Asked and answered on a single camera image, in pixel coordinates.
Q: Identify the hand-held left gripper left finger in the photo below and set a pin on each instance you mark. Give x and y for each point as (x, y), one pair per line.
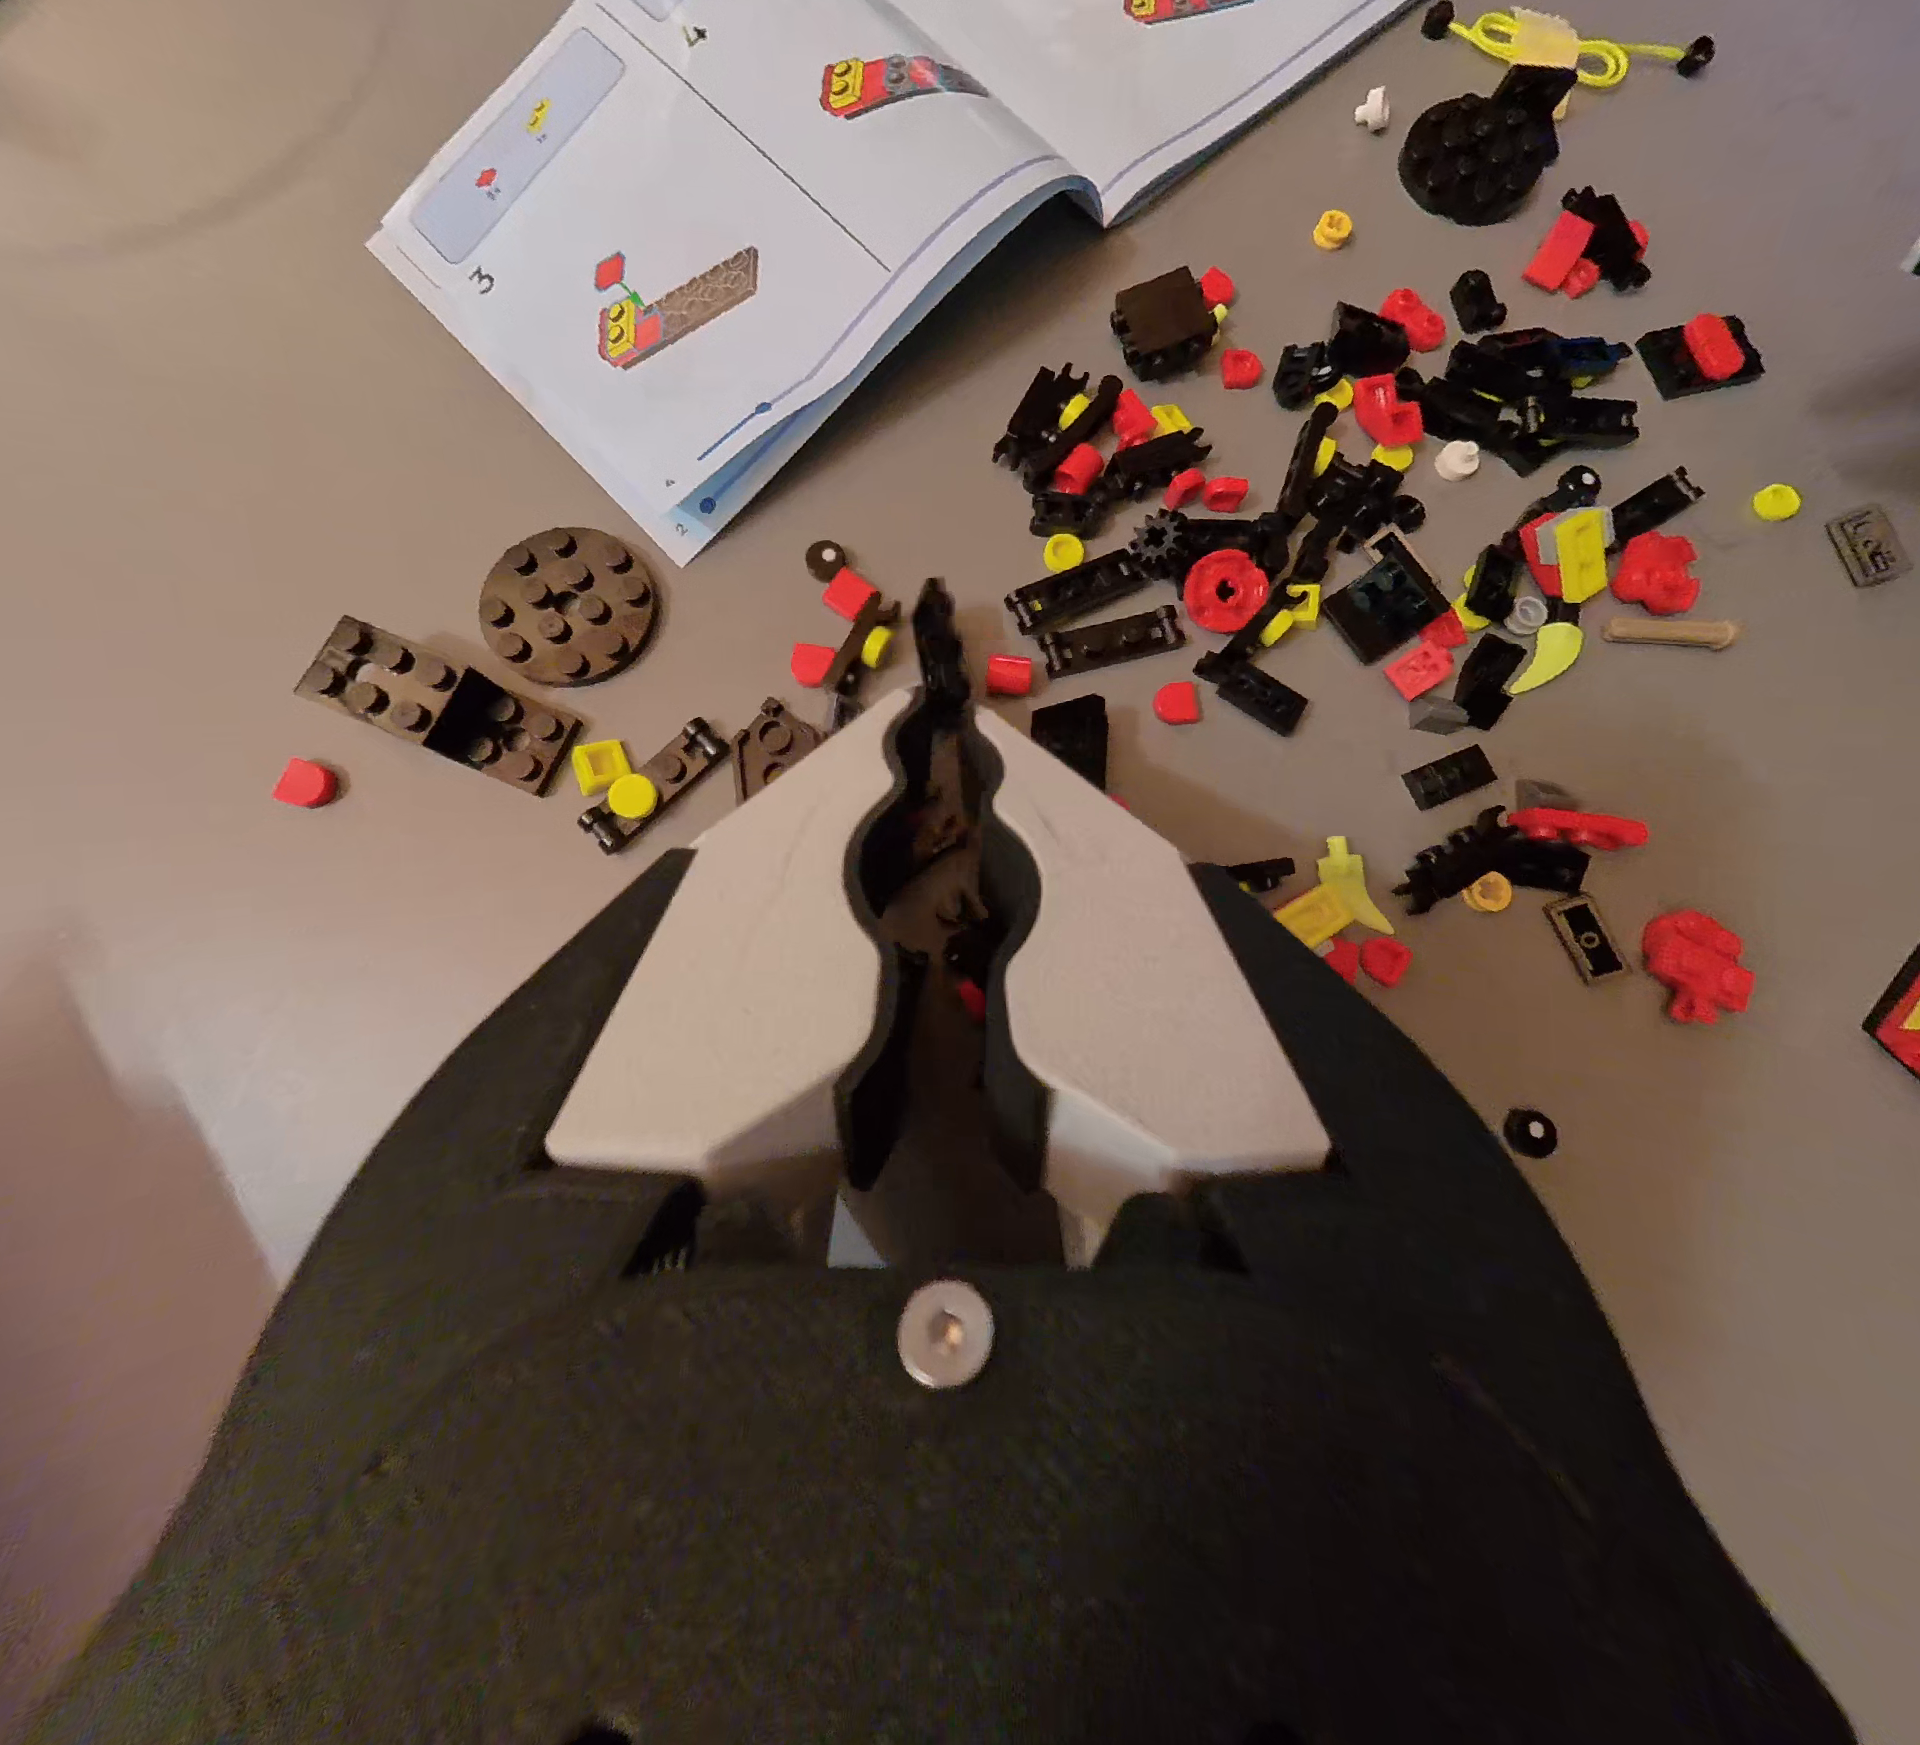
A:
(735, 1009)

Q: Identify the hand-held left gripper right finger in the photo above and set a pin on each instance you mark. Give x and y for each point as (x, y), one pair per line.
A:
(1155, 1009)

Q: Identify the black lego brick assembly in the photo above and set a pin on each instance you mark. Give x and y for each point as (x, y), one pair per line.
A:
(933, 665)

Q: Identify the pile of small lego pieces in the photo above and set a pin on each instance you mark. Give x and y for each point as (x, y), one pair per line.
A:
(1387, 597)

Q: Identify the red slope black lego piece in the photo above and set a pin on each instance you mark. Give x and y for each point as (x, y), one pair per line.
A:
(1582, 246)

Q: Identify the long black studded lego plate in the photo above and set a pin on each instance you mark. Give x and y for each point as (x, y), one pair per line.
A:
(435, 701)

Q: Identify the round black lego plate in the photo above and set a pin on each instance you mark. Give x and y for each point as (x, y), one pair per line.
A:
(1478, 156)
(570, 605)

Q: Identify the red knobbed lego piece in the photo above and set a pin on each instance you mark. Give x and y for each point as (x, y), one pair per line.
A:
(1695, 966)

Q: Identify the red yellow black lego build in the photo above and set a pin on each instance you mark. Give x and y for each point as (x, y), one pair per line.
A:
(1902, 1018)

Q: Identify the black plate red tile lego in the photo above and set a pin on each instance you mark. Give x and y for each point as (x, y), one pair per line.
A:
(1703, 351)

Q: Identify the light blue instruction booklet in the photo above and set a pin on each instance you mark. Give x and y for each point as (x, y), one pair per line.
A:
(751, 200)

